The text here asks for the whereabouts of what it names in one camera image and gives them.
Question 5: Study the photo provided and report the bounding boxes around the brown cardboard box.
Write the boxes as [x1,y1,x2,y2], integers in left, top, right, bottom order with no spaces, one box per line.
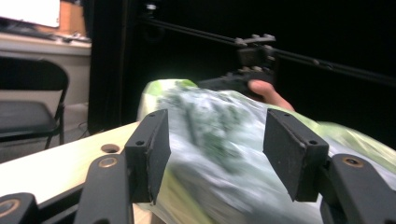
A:
[59,0,88,37]

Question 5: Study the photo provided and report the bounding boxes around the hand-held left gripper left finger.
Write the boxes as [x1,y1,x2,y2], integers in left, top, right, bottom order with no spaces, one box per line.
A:
[124,108,172,205]

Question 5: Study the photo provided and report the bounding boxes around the black folding chair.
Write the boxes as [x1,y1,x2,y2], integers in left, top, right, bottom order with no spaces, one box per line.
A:
[0,56,70,151]

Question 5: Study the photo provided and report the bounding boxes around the black metal rail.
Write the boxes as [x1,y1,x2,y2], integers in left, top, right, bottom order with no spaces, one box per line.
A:
[138,15,396,88]

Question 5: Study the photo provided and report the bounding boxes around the green-printed plastic trash bag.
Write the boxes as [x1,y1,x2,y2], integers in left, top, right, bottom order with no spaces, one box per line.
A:
[135,77,396,224]

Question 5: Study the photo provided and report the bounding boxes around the white monitor screen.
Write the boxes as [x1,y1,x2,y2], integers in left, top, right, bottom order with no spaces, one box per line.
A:
[0,0,61,29]

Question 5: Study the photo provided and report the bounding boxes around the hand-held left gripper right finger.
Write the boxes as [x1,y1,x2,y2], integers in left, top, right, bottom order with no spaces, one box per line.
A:
[262,107,331,203]

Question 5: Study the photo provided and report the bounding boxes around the grey desk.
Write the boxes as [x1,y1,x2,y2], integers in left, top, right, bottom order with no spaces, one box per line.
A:
[0,31,93,59]

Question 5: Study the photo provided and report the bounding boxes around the black curtain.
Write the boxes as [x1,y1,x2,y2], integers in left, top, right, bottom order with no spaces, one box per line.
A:
[82,0,396,150]

